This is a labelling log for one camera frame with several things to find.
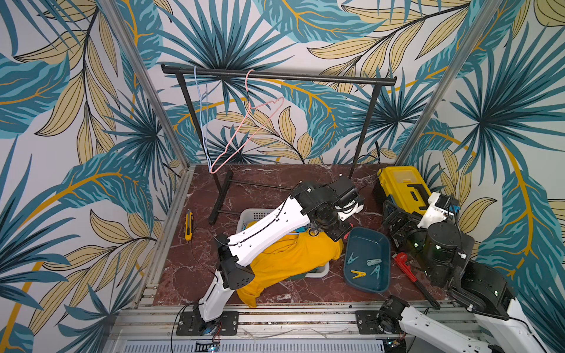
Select teal clothespin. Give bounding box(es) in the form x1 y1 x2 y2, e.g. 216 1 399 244
346 252 358 265
370 264 381 279

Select yellow t-shirt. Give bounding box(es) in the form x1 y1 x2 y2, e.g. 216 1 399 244
237 232 344 307

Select mint white clothespin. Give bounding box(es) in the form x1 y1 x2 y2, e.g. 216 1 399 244
366 259 382 266

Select yellow clothespin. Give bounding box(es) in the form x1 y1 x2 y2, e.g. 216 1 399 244
350 270 366 279

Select pink wire hanger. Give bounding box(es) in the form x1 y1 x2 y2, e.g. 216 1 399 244
209 69 285 175

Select light blue wire hanger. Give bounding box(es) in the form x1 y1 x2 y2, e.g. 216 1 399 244
194 67 212 171

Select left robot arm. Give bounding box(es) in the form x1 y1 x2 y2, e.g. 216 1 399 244
176 176 364 336

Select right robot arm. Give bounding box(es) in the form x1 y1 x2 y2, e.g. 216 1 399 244
383 202 549 352

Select red pipe wrench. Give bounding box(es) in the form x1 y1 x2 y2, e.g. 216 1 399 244
391 252 441 310

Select yellow black toolbox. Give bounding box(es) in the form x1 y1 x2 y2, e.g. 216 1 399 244
372 166 432 216

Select dark teal plastic tray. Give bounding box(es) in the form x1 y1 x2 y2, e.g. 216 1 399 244
344 227 391 294

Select grey perforated plastic basket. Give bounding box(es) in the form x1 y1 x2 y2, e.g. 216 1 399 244
236 208 330 280

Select yellow utility knife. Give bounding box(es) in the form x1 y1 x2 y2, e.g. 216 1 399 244
184 210 194 242

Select black clothes rack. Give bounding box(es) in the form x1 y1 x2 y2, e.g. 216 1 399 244
160 64 397 225

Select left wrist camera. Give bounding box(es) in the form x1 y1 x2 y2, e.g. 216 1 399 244
336 200 364 221

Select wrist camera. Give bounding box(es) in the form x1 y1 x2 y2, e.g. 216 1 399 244
336 200 364 221
417 192 461 229

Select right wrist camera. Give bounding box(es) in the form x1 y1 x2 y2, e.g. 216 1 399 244
417 192 461 229

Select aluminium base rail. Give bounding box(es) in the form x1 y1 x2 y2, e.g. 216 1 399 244
103 302 447 353

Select left aluminium frame post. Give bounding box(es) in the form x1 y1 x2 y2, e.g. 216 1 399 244
99 0 190 170

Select aluminium frame post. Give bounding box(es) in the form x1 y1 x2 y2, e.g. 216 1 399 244
99 0 190 170
394 0 503 166

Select right aluminium frame post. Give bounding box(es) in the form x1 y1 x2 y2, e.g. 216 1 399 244
394 0 503 166

